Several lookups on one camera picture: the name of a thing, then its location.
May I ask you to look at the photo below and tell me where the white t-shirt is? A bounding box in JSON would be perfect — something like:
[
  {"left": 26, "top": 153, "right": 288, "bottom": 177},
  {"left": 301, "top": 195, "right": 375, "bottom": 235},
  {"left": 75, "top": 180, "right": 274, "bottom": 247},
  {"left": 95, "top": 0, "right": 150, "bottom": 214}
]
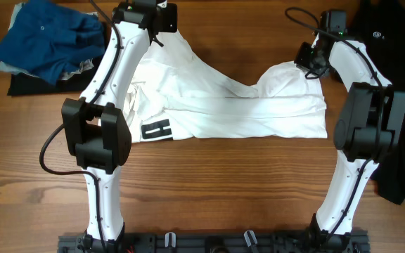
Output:
[{"left": 123, "top": 32, "right": 328, "bottom": 143}]

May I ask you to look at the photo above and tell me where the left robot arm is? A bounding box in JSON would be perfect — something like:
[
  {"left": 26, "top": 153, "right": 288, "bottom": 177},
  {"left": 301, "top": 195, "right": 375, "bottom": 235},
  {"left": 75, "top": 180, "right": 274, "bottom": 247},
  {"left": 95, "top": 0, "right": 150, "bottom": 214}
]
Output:
[{"left": 61, "top": 1, "right": 177, "bottom": 252}]

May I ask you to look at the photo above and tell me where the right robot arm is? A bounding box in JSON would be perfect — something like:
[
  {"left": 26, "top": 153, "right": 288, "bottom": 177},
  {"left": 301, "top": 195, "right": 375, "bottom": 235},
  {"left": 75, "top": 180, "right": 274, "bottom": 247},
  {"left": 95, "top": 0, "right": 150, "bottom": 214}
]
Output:
[{"left": 294, "top": 35, "right": 405, "bottom": 249}]

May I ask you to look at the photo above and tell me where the black t-shirt with logo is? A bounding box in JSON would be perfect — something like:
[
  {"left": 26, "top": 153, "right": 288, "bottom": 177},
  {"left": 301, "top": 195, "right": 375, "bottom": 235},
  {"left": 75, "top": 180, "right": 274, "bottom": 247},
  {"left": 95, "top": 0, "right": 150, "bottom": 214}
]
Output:
[{"left": 347, "top": 0, "right": 405, "bottom": 205}]

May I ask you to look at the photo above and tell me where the blue polo shirt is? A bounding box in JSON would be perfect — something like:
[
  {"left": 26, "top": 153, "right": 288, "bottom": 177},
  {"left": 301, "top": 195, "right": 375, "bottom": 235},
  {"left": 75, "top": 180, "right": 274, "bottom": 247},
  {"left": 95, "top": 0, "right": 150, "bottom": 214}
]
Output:
[{"left": 0, "top": 0, "right": 105, "bottom": 85}]

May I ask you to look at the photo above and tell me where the black folded garment left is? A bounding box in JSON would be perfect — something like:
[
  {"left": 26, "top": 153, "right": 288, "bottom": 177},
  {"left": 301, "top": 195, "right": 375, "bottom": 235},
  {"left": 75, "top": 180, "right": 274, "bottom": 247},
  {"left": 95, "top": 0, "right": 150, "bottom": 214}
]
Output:
[{"left": 8, "top": 21, "right": 105, "bottom": 96}]

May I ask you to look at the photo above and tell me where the light grey folded garment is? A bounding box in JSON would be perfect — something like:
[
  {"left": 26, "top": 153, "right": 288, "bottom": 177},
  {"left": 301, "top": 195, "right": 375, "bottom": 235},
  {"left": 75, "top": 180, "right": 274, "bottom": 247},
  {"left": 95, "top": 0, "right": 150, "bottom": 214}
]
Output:
[{"left": 0, "top": 2, "right": 95, "bottom": 81}]

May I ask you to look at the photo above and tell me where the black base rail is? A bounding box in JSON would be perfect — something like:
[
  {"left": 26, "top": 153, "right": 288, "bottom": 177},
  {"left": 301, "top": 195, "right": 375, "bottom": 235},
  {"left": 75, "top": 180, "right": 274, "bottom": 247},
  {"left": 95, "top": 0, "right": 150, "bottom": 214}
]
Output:
[{"left": 57, "top": 231, "right": 371, "bottom": 253}]

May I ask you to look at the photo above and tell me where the right grey rail clip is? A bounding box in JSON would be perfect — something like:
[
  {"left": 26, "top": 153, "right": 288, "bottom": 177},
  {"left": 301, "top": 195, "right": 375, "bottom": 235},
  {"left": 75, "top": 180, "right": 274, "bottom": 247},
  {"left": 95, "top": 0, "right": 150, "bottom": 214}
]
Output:
[{"left": 243, "top": 230, "right": 257, "bottom": 247}]

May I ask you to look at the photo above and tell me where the grey rail clip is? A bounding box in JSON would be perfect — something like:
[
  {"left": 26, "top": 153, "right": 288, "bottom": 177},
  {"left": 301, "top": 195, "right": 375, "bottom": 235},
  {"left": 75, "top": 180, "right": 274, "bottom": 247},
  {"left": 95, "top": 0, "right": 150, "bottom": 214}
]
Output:
[
  {"left": 165, "top": 232, "right": 176, "bottom": 248},
  {"left": 243, "top": 230, "right": 257, "bottom": 247}
]

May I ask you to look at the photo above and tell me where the left grey rail clip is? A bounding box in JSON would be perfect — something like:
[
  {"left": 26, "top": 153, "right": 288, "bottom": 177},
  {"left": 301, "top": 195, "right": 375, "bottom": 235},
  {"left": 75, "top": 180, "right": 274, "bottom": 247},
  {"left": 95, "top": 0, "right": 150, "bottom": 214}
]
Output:
[{"left": 165, "top": 232, "right": 176, "bottom": 248}]

